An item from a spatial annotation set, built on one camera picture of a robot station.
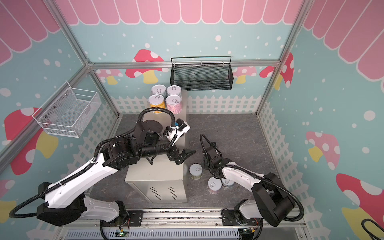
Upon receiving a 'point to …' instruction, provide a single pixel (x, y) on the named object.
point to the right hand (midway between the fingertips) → (209, 160)
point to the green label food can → (196, 170)
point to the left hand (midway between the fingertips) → (187, 145)
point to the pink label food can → (214, 185)
